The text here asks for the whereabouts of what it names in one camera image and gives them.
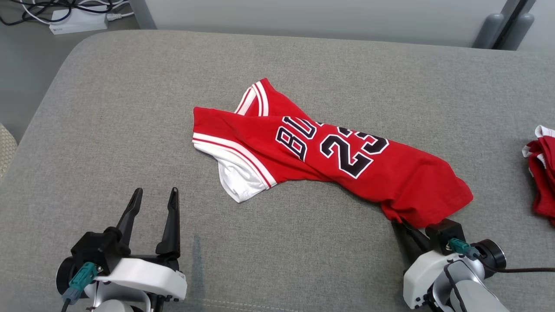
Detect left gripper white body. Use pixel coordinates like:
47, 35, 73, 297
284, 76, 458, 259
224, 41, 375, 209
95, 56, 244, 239
92, 254, 188, 302

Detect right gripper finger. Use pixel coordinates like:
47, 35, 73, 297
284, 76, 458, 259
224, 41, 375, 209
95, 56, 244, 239
392, 219, 424, 264
400, 217, 431, 257

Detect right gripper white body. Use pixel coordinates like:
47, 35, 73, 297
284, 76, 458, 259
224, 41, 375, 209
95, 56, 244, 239
403, 251, 460, 309

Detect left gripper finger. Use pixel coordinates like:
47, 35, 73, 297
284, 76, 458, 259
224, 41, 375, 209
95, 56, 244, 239
106, 188, 144, 254
156, 187, 181, 261

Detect red bulls jersey white sleeves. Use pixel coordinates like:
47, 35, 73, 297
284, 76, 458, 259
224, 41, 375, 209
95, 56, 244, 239
192, 78, 474, 229

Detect red shorts white side stripe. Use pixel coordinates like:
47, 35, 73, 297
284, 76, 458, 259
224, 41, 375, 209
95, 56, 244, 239
522, 125, 555, 226

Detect grey fabric sofa cushion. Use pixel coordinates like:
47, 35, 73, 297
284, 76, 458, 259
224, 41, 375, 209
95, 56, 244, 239
0, 29, 555, 312

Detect beige woven pouf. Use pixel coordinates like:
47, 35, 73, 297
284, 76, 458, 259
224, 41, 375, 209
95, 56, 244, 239
0, 123, 18, 181

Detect white box with logo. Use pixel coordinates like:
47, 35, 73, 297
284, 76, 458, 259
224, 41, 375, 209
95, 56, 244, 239
49, 7, 109, 36

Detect wide white partition panel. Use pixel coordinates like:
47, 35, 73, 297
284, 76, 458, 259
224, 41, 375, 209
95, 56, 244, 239
145, 0, 509, 48

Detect narrow white partition panel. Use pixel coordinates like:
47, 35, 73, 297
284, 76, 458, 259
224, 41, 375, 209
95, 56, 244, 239
518, 0, 555, 51

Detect right teal camera connector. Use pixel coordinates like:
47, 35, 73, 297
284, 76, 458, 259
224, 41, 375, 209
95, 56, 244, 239
447, 238, 480, 261

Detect teal camera connector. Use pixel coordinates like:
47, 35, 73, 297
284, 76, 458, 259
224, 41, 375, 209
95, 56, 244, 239
447, 238, 480, 261
62, 262, 99, 304

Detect left teal camera connector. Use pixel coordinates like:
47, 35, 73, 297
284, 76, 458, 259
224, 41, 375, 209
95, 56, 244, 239
62, 262, 99, 304

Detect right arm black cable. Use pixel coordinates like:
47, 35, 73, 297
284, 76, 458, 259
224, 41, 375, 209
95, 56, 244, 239
442, 253, 555, 312

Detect grey slanted partition post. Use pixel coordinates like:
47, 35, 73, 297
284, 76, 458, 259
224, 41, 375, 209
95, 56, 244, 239
129, 0, 157, 30

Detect black floor cable bundle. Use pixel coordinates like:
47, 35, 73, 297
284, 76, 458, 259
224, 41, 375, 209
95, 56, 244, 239
0, 0, 131, 26

